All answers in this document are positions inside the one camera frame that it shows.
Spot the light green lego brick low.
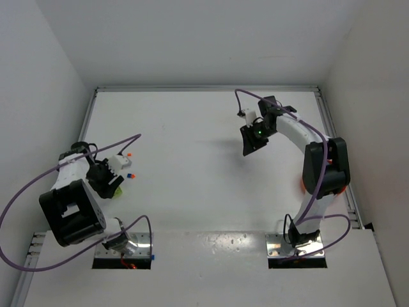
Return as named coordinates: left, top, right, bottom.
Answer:
left=113, top=187, right=123, bottom=198

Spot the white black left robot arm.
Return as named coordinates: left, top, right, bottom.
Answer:
left=39, top=141, right=132, bottom=251

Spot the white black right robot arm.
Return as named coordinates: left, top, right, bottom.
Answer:
left=238, top=96, right=350, bottom=247

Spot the orange divided round container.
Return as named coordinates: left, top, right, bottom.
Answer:
left=300, top=178, right=346, bottom=195

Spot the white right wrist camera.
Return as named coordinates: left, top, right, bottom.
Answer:
left=237, top=109, right=257, bottom=126

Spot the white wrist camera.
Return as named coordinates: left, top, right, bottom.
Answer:
left=237, top=109, right=257, bottom=126
left=107, top=155, right=132, bottom=171

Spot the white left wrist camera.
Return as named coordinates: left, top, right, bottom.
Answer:
left=107, top=155, right=132, bottom=171

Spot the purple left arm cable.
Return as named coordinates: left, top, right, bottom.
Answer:
left=0, top=133, right=152, bottom=272

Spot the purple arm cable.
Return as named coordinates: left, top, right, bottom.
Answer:
left=234, top=88, right=351, bottom=263
left=0, top=133, right=152, bottom=272

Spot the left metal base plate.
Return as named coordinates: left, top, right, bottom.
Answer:
left=94, top=232, right=153, bottom=260

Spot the metal base plate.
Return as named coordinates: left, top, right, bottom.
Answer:
left=265, top=233, right=325, bottom=260
left=94, top=232, right=153, bottom=260

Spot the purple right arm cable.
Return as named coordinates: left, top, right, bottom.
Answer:
left=234, top=88, right=351, bottom=263

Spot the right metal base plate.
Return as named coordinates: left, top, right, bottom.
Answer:
left=265, top=233, right=325, bottom=260

